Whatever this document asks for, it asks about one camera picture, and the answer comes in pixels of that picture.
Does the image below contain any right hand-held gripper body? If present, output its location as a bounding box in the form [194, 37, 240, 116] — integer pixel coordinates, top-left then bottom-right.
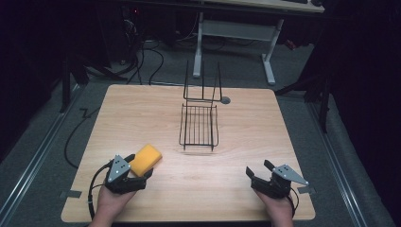
[251, 164, 310, 200]

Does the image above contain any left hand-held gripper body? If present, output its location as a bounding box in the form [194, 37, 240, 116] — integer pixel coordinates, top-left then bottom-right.
[104, 154, 147, 195]

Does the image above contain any yellow sponge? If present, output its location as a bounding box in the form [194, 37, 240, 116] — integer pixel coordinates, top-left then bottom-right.
[129, 144, 164, 178]

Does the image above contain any black wire rack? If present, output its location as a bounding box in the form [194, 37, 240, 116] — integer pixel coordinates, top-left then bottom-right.
[178, 60, 223, 152]

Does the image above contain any person's right hand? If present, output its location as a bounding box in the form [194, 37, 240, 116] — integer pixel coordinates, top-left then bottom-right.
[253, 188, 295, 227]

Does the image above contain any person's left hand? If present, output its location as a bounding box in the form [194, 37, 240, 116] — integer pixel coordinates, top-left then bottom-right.
[93, 184, 137, 227]

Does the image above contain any black stand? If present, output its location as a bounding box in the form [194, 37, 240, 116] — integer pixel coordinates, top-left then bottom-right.
[274, 72, 332, 134]
[59, 53, 127, 114]

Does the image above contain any white desk with metal legs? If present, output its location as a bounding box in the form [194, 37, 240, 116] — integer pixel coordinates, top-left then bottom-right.
[192, 0, 325, 87]

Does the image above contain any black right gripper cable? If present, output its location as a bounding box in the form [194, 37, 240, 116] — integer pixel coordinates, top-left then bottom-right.
[288, 186, 301, 218]

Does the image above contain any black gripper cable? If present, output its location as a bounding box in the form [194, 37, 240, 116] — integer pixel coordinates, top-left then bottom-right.
[87, 160, 113, 221]
[288, 186, 301, 218]

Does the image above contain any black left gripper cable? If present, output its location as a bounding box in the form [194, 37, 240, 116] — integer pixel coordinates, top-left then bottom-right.
[87, 160, 113, 221]

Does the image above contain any black floor cable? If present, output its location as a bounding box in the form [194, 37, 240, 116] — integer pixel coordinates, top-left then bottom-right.
[63, 107, 102, 169]

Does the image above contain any metal floor rail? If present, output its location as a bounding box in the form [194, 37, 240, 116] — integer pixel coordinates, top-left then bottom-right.
[0, 84, 81, 221]
[306, 102, 368, 227]

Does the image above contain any bundle of black cables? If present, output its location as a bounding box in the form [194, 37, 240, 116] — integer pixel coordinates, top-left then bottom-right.
[113, 6, 166, 86]

